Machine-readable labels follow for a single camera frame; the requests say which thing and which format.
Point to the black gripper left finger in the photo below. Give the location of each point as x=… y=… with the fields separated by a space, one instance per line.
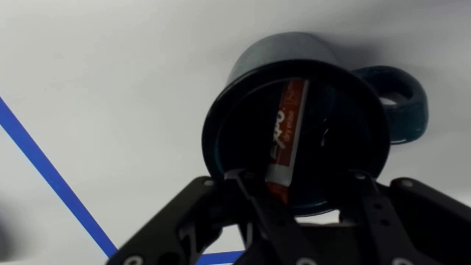
x=196 y=221

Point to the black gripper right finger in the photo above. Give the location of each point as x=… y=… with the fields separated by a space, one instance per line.
x=416 y=221

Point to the red Expo marker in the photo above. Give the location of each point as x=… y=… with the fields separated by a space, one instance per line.
x=287 y=127

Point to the dark teal mug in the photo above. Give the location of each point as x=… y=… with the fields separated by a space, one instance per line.
x=255 y=123

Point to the blue tape line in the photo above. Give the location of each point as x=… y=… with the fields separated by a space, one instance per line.
x=44 y=167

